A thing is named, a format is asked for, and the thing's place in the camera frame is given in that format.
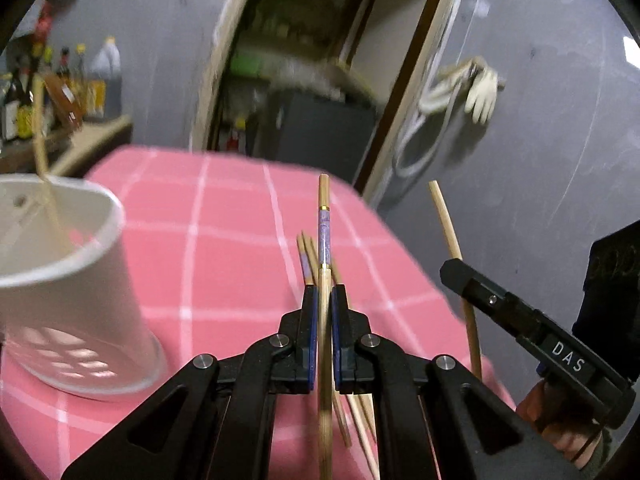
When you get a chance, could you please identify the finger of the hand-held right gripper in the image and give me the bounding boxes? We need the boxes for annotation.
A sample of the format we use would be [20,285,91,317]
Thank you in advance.
[439,258,547,356]

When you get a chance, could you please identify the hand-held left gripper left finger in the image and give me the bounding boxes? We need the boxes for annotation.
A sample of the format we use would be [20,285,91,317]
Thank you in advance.
[60,284,320,480]

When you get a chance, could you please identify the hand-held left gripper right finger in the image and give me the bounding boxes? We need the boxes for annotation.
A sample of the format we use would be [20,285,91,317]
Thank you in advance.
[331,284,586,480]

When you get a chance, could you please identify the purple banded wooden chopstick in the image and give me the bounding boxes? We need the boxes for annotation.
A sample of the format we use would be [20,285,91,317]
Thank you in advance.
[318,173,335,480]
[297,232,352,447]

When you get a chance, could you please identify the white perforated utensil holder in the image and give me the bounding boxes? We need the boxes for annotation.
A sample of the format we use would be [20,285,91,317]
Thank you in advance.
[0,173,167,402]

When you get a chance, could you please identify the person's right hand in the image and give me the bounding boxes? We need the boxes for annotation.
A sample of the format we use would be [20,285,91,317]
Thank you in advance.
[516,382,613,471]

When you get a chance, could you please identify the pink checked tablecloth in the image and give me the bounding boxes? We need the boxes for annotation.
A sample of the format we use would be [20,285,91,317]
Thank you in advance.
[0,144,518,480]

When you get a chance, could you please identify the white rubber gloves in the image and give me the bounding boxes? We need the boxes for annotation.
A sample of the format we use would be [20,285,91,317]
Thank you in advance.
[420,56,507,125]

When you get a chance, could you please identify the dark storage box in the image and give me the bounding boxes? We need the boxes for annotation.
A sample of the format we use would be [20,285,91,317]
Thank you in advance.
[257,89,382,187]

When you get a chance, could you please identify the large dark liquid jug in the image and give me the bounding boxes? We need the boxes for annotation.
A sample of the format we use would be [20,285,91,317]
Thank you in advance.
[89,35,124,120]

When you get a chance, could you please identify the yellow cap clear bottle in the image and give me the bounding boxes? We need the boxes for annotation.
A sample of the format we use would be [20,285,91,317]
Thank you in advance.
[74,43,90,106]

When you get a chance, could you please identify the dark wine bottle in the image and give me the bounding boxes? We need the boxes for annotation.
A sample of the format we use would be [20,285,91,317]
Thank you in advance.
[1,71,21,142]

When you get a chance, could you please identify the white hose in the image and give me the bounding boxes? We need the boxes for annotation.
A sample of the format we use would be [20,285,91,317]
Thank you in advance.
[394,75,463,179]

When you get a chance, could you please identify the wooden door frame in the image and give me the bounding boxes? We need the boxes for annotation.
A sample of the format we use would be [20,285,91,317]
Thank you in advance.
[190,0,473,198]

